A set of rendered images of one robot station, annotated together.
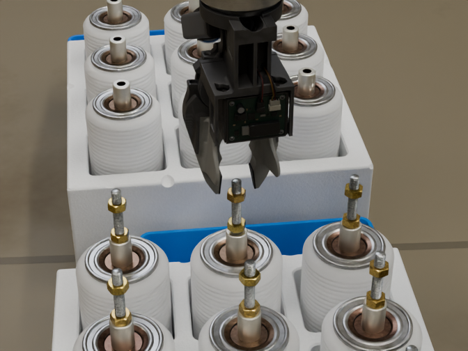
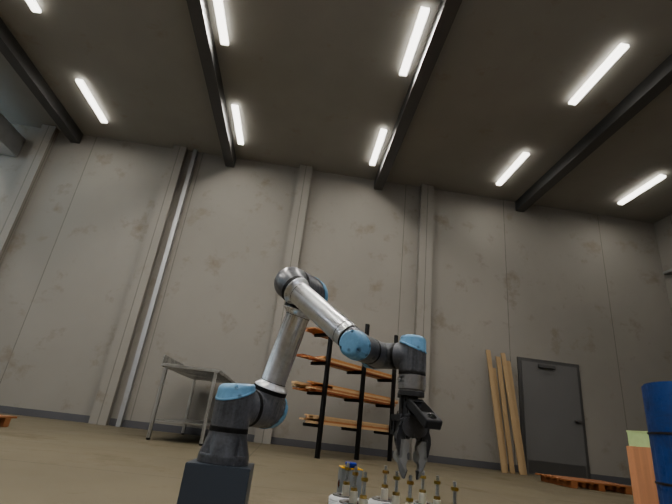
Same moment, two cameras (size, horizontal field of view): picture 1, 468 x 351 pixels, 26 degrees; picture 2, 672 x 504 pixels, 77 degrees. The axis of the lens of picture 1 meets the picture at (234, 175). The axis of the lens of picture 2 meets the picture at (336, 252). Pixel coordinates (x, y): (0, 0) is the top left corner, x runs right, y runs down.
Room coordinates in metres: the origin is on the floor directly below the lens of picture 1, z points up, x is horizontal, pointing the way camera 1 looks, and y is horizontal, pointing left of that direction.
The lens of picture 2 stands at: (2.00, -0.27, 0.44)
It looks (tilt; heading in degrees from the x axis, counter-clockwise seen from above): 22 degrees up; 179
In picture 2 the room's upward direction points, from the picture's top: 7 degrees clockwise
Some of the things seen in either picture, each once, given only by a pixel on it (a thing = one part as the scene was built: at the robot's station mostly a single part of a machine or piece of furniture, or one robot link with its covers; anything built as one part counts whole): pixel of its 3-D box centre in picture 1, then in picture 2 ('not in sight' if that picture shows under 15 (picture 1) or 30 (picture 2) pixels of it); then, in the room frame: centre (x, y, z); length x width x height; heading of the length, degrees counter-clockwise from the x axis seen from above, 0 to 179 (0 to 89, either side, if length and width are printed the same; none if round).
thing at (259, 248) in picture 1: (236, 252); not in sight; (0.80, 0.00, 0.25); 0.08 x 0.08 x 0.01
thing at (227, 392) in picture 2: not in sight; (235, 404); (0.57, -0.51, 0.47); 0.13 x 0.12 x 0.14; 144
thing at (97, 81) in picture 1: (122, 114); not in sight; (1.21, 0.16, 0.16); 0.10 x 0.10 x 0.18
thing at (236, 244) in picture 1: (236, 243); not in sight; (0.80, 0.00, 0.26); 0.02 x 0.02 x 0.03
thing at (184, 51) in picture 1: (205, 52); not in sight; (1.22, 0.04, 0.25); 0.08 x 0.08 x 0.01
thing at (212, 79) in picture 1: (242, 64); (409, 415); (0.78, -0.01, 0.49); 0.09 x 0.08 x 0.12; 14
